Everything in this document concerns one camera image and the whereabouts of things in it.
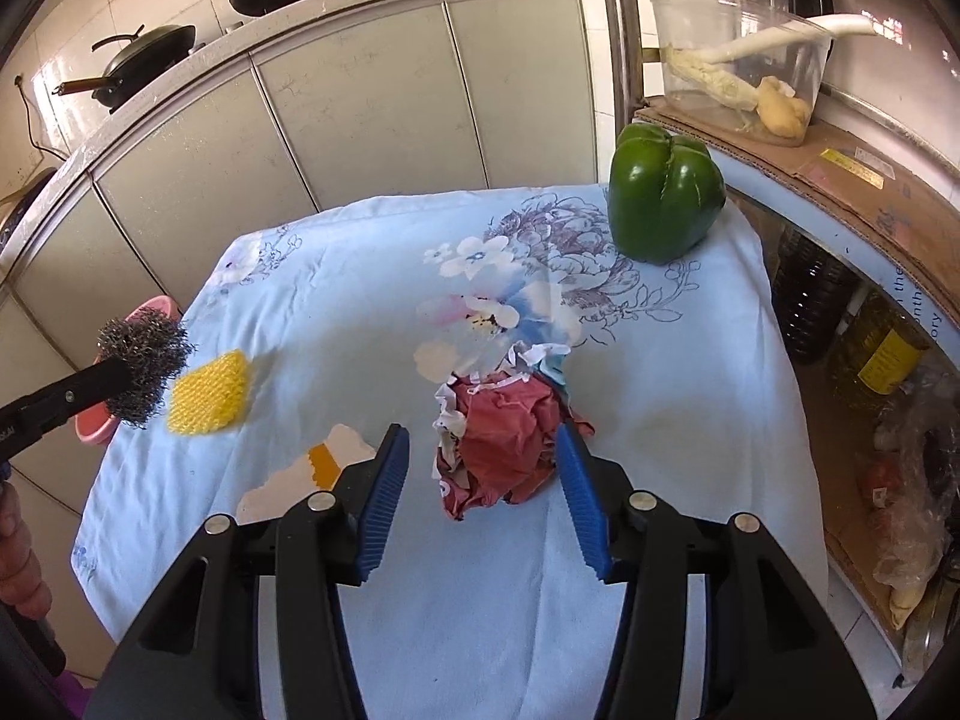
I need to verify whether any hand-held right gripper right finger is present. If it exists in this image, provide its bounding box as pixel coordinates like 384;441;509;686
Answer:
553;420;878;720

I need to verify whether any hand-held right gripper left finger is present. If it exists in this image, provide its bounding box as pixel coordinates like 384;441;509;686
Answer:
82;424;412;720

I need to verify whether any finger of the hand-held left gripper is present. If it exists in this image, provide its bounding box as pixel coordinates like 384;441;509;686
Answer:
26;356;136;428

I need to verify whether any pink plastic basin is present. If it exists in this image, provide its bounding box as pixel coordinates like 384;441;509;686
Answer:
73;296;185;449

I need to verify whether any steel wool scourer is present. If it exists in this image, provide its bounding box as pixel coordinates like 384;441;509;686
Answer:
97;317;197;430

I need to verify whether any red paper ball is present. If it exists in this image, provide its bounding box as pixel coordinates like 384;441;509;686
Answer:
431;343;595;522

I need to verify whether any person's left hand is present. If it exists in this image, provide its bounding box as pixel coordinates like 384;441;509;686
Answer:
0;484;52;620

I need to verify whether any yellow foam fruit net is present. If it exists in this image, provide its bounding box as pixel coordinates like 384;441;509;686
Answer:
166;350;250;436

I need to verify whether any light blue floral cloth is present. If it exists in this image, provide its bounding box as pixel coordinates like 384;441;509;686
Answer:
71;184;830;720

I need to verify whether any dark oil bottle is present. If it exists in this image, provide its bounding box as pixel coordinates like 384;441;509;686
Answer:
771;229;860;365

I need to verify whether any green bell pepper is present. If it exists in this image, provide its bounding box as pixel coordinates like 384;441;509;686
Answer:
607;124;727;265

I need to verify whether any yellow oil bottle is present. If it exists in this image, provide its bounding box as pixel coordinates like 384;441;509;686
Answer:
829;292;938;410

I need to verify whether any grey kitchen cabinet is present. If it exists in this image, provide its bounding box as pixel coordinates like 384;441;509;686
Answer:
0;0;601;646

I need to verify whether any flat brown cardboard sheet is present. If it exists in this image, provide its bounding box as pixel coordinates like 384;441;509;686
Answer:
634;101;960;308

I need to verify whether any ginger root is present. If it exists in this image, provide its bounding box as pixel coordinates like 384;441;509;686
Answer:
756;75;815;145

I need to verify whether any metal storage rack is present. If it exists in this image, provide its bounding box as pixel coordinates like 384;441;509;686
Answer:
596;0;960;691

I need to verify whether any clear plastic container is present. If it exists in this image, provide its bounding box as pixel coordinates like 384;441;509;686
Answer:
647;0;835;147

